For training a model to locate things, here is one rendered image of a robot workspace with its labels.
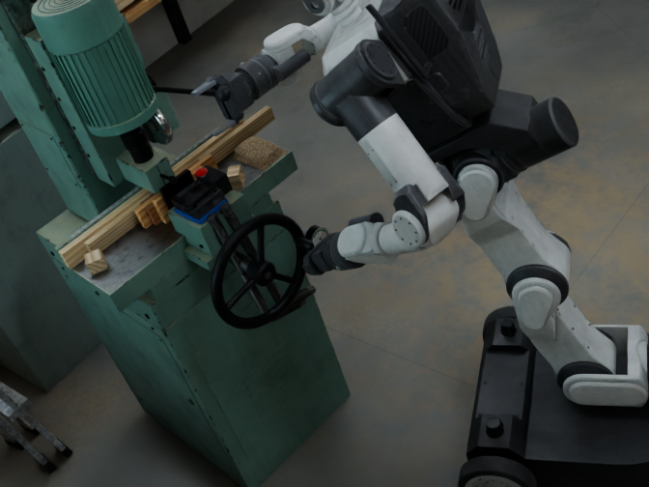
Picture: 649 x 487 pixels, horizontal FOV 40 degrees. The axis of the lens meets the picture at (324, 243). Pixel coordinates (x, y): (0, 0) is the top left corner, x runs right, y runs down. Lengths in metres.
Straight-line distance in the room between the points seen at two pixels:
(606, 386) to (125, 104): 1.34
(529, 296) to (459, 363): 0.78
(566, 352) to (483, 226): 0.47
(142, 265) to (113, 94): 0.40
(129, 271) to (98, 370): 1.24
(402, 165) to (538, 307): 0.67
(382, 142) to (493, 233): 0.51
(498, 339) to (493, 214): 0.70
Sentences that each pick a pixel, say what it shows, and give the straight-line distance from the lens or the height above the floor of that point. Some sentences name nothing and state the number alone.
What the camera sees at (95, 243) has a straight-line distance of 2.23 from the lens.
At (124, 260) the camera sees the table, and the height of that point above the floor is 0.90.
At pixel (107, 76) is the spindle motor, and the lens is 2.05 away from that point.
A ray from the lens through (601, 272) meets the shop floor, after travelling 3.08.
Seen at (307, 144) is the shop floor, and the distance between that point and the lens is 4.00.
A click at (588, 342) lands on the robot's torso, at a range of 2.35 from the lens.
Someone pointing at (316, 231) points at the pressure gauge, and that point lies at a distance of 2.36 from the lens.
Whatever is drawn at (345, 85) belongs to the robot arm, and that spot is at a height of 1.34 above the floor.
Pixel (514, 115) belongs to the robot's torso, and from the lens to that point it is 1.90.
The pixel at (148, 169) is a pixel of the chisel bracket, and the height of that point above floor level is 1.03.
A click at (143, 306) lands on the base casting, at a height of 0.78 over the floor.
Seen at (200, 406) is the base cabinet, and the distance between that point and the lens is 2.46.
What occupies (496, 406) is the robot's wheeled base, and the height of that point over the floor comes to 0.19.
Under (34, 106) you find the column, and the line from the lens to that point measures 2.32.
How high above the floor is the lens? 2.14
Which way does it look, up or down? 39 degrees down
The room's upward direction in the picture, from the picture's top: 19 degrees counter-clockwise
